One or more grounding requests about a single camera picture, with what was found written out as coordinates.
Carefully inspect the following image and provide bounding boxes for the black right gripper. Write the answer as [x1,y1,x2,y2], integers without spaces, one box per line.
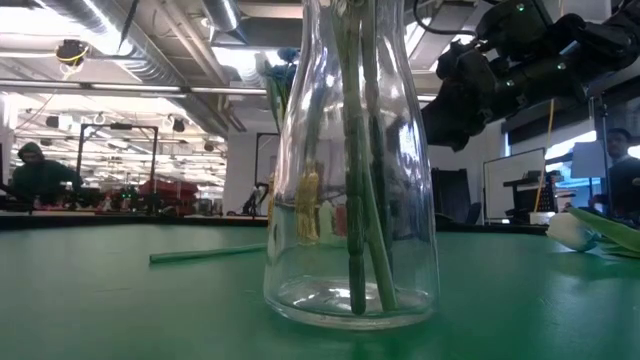
[422,39,501,154]

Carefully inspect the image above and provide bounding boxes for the white artificial tulip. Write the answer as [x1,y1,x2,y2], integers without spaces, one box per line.
[545,205,640,260]

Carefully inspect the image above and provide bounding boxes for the red artificial tulip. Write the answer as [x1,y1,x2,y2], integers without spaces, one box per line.
[359,0,400,312]

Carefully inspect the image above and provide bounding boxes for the green stem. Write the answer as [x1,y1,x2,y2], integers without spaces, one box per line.
[148,242,269,265]

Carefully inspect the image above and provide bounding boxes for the clear glass vase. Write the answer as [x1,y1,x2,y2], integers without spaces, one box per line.
[263,0,441,331]

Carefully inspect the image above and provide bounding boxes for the black office chair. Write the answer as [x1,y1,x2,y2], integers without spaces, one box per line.
[431,167,482,227]

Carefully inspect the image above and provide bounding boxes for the white whiteboard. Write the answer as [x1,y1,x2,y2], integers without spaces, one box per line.
[482,146,547,222]

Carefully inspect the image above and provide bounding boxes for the black cluttered desk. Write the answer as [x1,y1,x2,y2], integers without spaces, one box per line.
[503,170,576,224]

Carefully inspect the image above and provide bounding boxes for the white cup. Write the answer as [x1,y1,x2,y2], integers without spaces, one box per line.
[528,210,557,226]

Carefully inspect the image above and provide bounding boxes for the white panel sign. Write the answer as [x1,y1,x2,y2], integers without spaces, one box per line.
[571,138,630,180]

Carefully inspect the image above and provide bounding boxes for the black pole stand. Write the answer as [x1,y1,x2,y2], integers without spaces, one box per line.
[597,97,614,219]

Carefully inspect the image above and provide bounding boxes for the person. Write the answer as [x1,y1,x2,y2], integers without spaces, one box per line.
[10,141,84,207]
[592,127,640,219]

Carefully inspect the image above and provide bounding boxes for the green table mat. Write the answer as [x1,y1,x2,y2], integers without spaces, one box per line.
[0,222,640,360]

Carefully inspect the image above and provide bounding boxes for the black background robot stand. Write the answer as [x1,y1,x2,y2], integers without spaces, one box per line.
[242,180,270,217]

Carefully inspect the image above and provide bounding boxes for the red storage rack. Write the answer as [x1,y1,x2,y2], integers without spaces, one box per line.
[139,178,199,202]

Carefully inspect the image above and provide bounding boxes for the long ceiling light bar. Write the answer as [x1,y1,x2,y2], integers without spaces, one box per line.
[0,78,271,99]

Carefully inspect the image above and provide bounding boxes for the silver ventilation duct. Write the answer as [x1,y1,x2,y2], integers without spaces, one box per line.
[404,0,481,76]

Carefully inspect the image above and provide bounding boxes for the black ceiling camera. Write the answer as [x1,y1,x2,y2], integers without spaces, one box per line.
[54,38,90,67]

